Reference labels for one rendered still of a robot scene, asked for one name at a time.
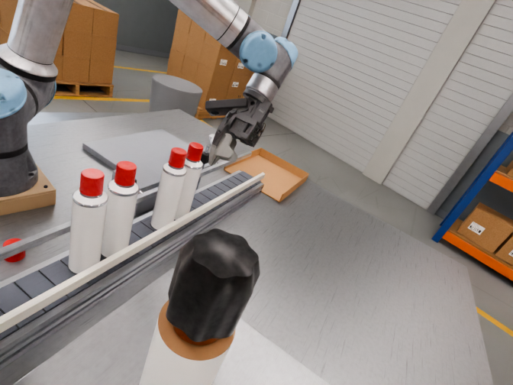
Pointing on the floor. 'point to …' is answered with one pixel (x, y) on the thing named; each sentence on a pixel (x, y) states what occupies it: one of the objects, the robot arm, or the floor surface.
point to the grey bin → (173, 94)
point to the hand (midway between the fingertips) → (210, 160)
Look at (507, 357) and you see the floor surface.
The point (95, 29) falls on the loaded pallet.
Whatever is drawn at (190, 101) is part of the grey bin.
